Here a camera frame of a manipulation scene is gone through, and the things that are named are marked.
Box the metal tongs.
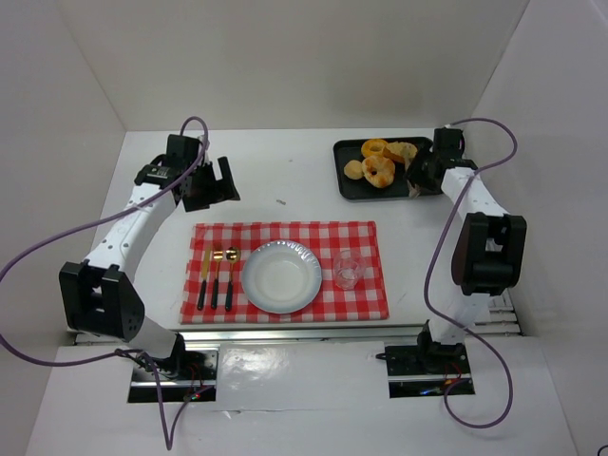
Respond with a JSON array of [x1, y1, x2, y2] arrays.
[[408, 183, 421, 199]]

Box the toasted bread slice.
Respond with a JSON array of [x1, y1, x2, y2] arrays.
[[383, 142, 418, 166]]

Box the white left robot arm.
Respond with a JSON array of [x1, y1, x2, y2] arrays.
[[59, 135, 239, 372]]

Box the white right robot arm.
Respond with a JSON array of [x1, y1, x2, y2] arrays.
[[406, 126, 527, 357]]

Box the glazed donut bread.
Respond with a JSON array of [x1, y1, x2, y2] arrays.
[[362, 155, 395, 189]]

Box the small round bun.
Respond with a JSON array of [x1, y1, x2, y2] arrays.
[[343, 160, 364, 181]]

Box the black rectangular tray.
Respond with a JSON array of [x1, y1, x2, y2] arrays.
[[332, 136, 432, 201]]

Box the white round plate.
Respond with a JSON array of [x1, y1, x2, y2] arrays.
[[240, 239, 323, 314]]

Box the clear drinking glass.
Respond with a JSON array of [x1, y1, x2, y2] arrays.
[[332, 250, 367, 290]]

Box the red white checkered cloth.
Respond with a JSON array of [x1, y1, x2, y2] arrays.
[[179, 220, 390, 325]]

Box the ring shaped bread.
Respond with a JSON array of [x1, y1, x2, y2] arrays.
[[361, 139, 388, 158]]

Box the gold fork dark handle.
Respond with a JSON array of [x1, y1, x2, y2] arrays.
[[210, 243, 224, 311]]

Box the gold spoon dark handle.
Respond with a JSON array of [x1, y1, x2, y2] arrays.
[[224, 246, 241, 313]]

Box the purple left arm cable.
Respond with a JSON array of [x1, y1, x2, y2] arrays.
[[0, 115, 210, 451]]

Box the aluminium rail frame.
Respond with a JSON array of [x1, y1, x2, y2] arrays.
[[484, 291, 522, 335]]

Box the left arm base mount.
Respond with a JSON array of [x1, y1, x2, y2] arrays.
[[127, 349, 219, 404]]

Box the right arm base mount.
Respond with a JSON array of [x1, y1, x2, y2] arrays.
[[375, 328, 475, 399]]

